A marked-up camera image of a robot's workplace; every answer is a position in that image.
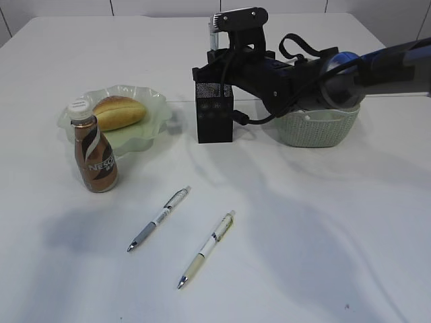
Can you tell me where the green plastic woven basket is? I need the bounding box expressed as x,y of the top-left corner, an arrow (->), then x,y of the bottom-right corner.
274,105 -> 360,148

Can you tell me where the black mesh pen holder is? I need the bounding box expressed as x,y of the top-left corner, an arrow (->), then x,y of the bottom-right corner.
195,83 -> 234,144

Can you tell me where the cream grip pen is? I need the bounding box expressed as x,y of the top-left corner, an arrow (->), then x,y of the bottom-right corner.
177,210 -> 236,290

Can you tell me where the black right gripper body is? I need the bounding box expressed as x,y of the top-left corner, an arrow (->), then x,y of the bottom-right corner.
191,45 -> 280,87

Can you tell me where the grey grip pen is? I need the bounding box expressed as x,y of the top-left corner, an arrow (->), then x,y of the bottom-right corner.
127,186 -> 191,252

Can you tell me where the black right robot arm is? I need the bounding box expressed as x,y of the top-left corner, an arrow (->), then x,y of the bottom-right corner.
192,33 -> 430,125

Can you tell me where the sugared bread roll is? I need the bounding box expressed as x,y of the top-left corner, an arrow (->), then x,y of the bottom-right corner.
93,96 -> 147,131

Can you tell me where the brown coffee drink bottle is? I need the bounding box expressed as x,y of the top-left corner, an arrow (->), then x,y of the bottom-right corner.
66,100 -> 118,193

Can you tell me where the blue grey pen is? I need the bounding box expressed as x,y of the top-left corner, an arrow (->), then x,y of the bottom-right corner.
208,22 -> 218,50

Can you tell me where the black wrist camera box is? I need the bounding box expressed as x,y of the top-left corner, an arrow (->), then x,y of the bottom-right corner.
209,7 -> 269,47

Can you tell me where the green wavy glass plate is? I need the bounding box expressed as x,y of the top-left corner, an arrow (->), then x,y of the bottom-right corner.
77,85 -> 172,159

